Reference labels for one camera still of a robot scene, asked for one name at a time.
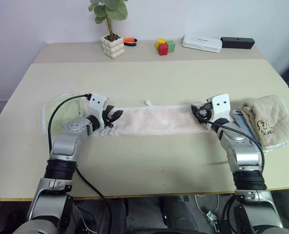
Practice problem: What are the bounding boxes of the red cube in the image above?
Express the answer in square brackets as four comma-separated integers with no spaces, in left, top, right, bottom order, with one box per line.
[158,43,169,57]

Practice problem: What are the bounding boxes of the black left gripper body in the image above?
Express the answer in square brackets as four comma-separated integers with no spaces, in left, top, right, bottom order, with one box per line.
[102,104,115,128]

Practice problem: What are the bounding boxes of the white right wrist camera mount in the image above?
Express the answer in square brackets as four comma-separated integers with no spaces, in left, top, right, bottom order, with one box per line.
[206,93,232,121]

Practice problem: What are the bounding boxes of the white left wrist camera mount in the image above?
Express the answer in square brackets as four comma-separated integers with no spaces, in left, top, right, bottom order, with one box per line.
[86,93,109,123]

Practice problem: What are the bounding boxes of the white bubble plant pot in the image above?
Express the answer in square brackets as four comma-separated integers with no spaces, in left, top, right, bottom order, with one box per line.
[101,34,125,60]

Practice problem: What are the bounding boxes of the long black box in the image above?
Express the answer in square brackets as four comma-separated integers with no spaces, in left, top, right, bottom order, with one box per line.
[220,37,255,50]

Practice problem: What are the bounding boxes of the green leafy plant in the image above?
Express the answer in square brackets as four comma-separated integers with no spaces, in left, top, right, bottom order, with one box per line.
[87,0,129,40]

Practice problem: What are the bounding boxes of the beige towel with embroidery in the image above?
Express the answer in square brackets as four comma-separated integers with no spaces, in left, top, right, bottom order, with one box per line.
[240,95,289,153]

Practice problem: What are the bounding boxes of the metal caster bracket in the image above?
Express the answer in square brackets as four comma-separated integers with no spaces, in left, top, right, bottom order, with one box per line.
[206,210,220,226]

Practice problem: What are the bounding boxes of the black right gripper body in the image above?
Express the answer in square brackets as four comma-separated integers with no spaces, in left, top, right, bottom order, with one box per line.
[197,102,213,124]

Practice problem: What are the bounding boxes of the thin white floor cable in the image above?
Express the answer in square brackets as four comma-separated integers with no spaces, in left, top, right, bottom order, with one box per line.
[194,193,220,216]

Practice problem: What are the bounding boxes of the light green towel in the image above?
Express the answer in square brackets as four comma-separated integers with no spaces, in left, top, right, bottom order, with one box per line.
[41,92,89,135]

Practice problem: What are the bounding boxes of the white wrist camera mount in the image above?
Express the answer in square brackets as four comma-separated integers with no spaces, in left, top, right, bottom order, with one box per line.
[86,93,109,123]
[206,93,232,121]

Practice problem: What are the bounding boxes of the flat white box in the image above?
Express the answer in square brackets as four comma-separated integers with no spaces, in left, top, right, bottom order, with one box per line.
[181,35,223,54]

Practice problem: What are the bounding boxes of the orange black pliers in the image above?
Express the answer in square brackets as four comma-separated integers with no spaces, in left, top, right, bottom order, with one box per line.
[123,37,138,47]

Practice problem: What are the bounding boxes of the green cube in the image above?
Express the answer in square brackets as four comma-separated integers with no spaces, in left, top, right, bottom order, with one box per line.
[165,40,176,53]

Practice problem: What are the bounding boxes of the pale pink white towel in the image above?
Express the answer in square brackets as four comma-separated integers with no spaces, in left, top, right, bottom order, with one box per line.
[97,98,215,137]

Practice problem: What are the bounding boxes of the blue grey folded towel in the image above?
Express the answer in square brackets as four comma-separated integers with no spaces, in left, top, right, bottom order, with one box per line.
[230,109,260,142]

